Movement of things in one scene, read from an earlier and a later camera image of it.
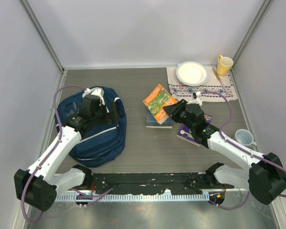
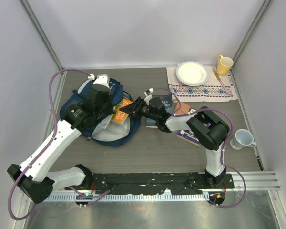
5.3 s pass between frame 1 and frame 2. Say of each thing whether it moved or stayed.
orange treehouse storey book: moved
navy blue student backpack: moved
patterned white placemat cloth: stayed
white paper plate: stayed
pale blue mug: stayed
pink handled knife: stayed
